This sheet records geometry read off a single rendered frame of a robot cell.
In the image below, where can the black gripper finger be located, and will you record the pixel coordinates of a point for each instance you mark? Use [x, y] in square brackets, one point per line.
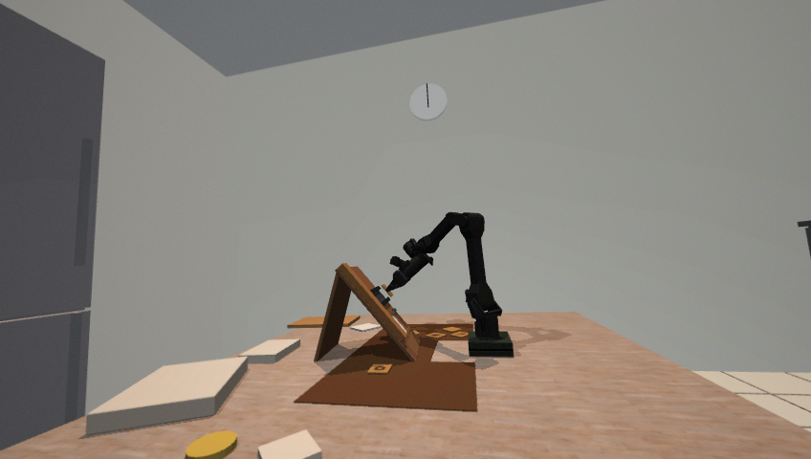
[395, 283]

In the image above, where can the yellow flat disc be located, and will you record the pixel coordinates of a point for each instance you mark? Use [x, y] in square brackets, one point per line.
[216, 445]

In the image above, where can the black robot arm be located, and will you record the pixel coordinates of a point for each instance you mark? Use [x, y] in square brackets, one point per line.
[479, 296]

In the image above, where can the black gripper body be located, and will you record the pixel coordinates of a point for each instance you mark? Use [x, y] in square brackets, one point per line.
[408, 271]

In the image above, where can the tan flat rectangular board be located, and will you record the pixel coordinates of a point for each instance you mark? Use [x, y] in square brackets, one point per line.
[317, 322]

